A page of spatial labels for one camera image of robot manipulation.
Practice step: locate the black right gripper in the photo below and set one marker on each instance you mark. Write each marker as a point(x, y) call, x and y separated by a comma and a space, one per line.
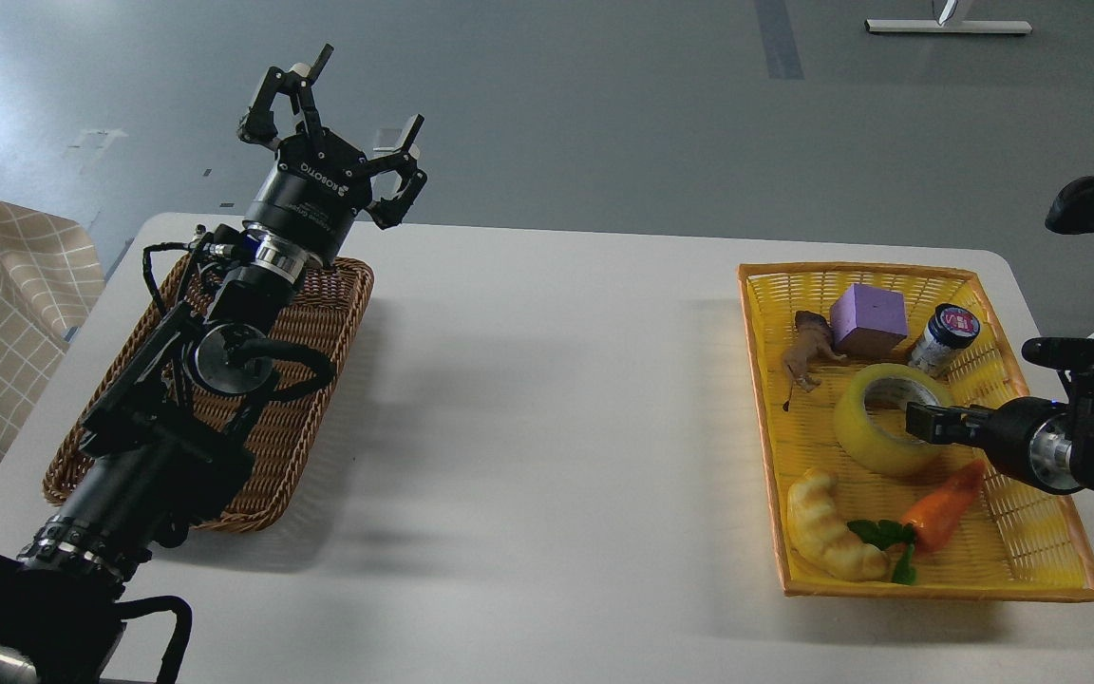
point(1025, 439)

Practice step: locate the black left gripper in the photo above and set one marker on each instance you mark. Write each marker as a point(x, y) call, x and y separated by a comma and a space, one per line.
point(310, 190)

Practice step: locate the yellow tape roll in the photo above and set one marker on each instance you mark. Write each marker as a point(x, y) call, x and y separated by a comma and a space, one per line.
point(869, 442)

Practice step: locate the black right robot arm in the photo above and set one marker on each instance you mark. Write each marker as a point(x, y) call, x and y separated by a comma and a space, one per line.
point(1073, 359)

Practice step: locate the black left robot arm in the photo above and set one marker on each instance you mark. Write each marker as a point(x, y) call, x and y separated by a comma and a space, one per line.
point(167, 437)

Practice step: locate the orange toy carrot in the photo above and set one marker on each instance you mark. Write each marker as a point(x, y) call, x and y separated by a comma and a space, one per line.
point(928, 525)

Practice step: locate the small jar dark lid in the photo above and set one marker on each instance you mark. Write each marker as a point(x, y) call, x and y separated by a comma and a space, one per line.
point(947, 333)

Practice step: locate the purple foam block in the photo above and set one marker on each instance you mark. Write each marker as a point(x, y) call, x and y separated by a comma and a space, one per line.
point(868, 322)

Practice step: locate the yellow plastic basket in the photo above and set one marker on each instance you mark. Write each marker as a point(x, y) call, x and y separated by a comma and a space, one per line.
point(1014, 543)

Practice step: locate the brown toy animal figure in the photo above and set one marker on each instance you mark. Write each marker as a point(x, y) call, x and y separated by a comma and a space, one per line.
point(813, 338)

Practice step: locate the toy croissant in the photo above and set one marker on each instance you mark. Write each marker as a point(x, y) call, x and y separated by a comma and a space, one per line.
point(820, 534)

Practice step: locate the white metal stand base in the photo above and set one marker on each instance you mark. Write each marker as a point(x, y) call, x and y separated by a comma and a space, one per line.
point(949, 18)

